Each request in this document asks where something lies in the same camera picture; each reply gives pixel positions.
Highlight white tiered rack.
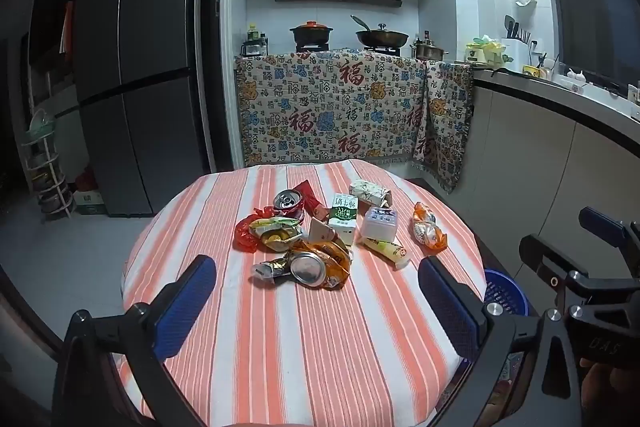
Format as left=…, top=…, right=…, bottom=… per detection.
left=21, top=109, right=73, bottom=220

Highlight floral paper box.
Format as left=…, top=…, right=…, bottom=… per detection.
left=348, top=179, right=392, bottom=208

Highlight dark red triangular packet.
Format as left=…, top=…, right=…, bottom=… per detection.
left=292, top=181, right=326, bottom=215

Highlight orange snack packet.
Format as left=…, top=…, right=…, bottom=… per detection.
left=411, top=202, right=448, bottom=252

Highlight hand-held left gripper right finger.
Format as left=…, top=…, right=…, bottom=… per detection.
left=417, top=256, right=583, bottom=427

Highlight green yellow container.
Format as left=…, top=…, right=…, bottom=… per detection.
left=465, top=36, right=507, bottom=66

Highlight cardboard box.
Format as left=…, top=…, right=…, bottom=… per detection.
left=72, top=189, right=107, bottom=215

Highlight glass wok lid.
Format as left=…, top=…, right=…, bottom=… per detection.
left=361, top=23, right=406, bottom=36

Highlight red foil wrapper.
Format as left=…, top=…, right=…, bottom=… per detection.
left=235, top=206, right=275, bottom=254

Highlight silver foil wrapper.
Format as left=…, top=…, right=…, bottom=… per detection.
left=251, top=257, right=291, bottom=283

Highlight orange striped tablecloth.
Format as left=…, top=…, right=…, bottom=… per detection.
left=120, top=159, right=488, bottom=427

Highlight red bag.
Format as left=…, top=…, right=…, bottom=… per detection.
left=75, top=167, right=101, bottom=192

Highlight crushed gold can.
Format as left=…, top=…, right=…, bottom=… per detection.
left=285, top=239, right=353, bottom=290

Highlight yellow tube packet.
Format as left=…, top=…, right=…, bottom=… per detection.
left=361, top=237, right=412, bottom=265

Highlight small printed cloth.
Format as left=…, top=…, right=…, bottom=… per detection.
left=410, top=59, right=475, bottom=194

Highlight beige lower cabinets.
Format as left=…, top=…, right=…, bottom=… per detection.
left=460, top=67, right=640, bottom=303

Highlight green white milk carton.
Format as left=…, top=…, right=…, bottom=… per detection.
left=327, top=193, right=360, bottom=245

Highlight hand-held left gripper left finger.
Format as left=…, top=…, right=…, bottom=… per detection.
left=52, top=254, right=218, bottom=427

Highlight crushed red can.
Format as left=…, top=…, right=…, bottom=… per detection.
left=274, top=189, right=306, bottom=223

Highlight yellow green snack packet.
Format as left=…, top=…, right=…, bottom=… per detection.
left=249, top=217, right=305, bottom=254

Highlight grey refrigerator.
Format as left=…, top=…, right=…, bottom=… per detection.
left=72, top=0, right=211, bottom=218

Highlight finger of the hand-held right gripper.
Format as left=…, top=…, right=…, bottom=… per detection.
left=518, top=234, right=591, bottom=293
left=578, top=207, right=640, bottom=253

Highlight black clay pot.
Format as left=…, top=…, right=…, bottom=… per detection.
left=290, top=21, right=333, bottom=48

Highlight dark wok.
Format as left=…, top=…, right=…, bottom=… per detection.
left=351, top=14, right=410, bottom=48

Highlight large printed cloth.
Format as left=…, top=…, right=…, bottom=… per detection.
left=234, top=49, right=428, bottom=168

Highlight brown cardboard piece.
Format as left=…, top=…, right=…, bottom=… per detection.
left=307, top=218, right=337, bottom=248

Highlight blue plastic basket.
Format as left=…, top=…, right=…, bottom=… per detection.
left=482, top=269, right=531, bottom=318

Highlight steel pot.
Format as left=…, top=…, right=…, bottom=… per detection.
left=410, top=39, right=448, bottom=61

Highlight gas stove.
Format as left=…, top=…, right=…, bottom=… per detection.
left=292, top=42, right=401, bottom=56

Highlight white utensil holder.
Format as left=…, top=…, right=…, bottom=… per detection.
left=501, top=38, right=533, bottom=70

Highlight dark condiment holder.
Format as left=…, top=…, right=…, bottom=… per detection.
left=241, top=32, right=268, bottom=56

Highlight person's right hand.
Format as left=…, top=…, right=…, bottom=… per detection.
left=580, top=357, right=640, bottom=427

